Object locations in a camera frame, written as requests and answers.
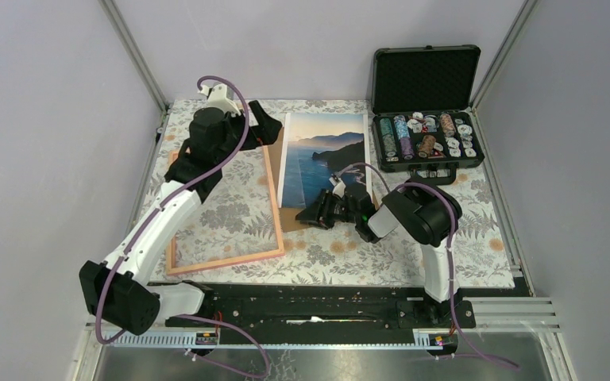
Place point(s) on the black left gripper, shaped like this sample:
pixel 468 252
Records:
pixel 266 131

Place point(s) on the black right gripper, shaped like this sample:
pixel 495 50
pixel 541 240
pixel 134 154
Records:
pixel 320 214

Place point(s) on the seascape photo print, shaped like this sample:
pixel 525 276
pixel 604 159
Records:
pixel 315 147

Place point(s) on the pink wooden picture frame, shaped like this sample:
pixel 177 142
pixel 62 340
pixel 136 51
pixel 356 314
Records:
pixel 238 223

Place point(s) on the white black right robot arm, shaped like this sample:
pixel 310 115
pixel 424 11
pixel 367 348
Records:
pixel 427 213

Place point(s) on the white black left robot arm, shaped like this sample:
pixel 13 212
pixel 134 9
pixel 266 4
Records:
pixel 116 290

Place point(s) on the brown cardboard backing board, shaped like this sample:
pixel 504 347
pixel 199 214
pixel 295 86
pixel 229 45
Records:
pixel 353 173

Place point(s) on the floral tablecloth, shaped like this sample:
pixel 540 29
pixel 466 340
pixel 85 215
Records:
pixel 340 257

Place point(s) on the green poker chip stack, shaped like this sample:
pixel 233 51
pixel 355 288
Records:
pixel 388 140

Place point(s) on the blue purple poker chip stack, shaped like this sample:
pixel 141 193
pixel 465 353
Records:
pixel 404 137

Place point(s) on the lower orange poker chip stack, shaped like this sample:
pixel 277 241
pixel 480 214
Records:
pixel 426 146

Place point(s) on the orange poker chip stack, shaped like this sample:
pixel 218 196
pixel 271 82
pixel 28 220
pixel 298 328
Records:
pixel 426 146
pixel 447 125

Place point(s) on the upper orange poker chip stack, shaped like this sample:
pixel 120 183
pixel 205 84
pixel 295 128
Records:
pixel 447 125

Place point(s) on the black poker chip case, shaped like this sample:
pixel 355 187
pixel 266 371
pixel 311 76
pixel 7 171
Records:
pixel 421 84

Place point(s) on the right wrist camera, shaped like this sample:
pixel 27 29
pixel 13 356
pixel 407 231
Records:
pixel 339 187

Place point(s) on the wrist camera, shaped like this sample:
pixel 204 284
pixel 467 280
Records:
pixel 339 187
pixel 221 97

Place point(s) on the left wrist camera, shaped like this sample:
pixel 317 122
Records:
pixel 221 97

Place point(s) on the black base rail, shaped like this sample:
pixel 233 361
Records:
pixel 306 314

